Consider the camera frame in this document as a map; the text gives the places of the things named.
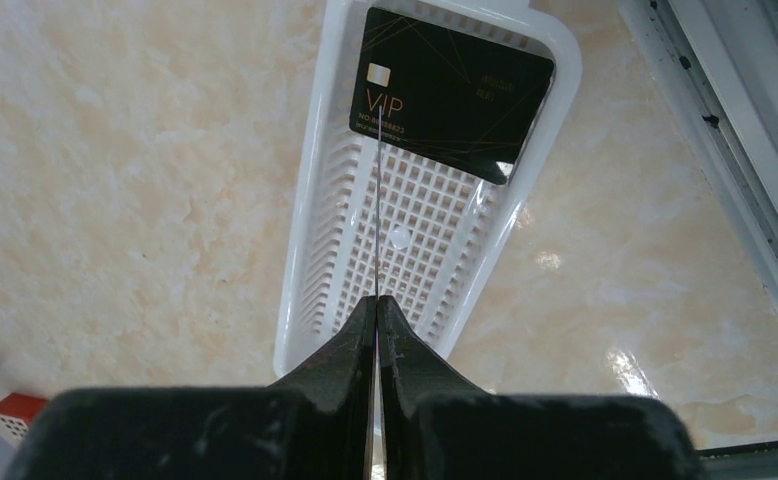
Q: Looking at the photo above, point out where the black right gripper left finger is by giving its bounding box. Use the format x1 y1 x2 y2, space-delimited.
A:
5 296 376 479

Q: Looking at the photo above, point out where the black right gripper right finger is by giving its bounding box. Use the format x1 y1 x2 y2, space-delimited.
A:
376 295 704 479

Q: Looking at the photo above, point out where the black VIP credit card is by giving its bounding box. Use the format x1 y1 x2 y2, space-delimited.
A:
349 6 555 185

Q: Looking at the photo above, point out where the white plastic basket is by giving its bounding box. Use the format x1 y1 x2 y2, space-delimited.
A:
273 1 582 376

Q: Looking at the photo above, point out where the red block with white grid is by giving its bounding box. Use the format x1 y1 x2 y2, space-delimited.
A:
0 392 48 440

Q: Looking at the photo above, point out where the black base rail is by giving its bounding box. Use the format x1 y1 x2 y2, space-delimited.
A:
698 440 778 459

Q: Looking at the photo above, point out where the aluminium frame rail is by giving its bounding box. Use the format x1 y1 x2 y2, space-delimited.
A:
619 1 778 313

